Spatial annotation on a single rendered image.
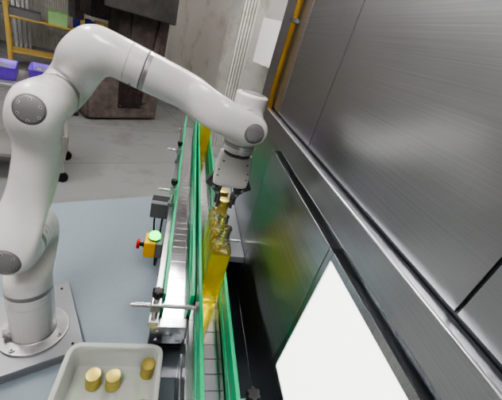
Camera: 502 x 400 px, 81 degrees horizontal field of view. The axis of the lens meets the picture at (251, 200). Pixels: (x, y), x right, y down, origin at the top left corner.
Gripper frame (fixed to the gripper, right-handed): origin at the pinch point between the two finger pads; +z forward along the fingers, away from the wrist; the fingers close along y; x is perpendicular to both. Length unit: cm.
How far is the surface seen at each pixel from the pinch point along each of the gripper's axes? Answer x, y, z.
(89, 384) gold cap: 34, 27, 37
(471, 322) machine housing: 61, -15, -24
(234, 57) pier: -419, -44, -15
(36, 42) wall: -915, 429, 117
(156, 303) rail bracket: 23.6, 14.5, 19.3
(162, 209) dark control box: -44, 18, 35
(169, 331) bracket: 23.7, 10.0, 29.5
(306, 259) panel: 34.0, -12.4, -8.5
